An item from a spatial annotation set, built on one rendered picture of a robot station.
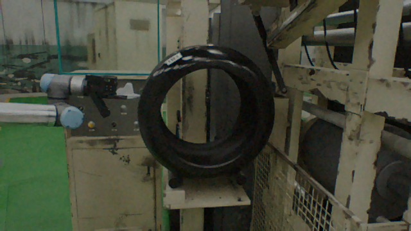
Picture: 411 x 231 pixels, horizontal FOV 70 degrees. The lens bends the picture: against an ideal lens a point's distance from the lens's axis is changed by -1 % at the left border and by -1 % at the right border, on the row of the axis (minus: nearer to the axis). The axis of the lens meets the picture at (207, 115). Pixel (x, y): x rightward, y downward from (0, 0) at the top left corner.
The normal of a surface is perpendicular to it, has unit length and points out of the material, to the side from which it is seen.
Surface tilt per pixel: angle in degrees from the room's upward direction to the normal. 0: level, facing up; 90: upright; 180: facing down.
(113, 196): 91
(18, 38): 90
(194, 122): 90
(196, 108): 90
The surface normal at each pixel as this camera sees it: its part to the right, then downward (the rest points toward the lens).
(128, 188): 0.15, 0.23
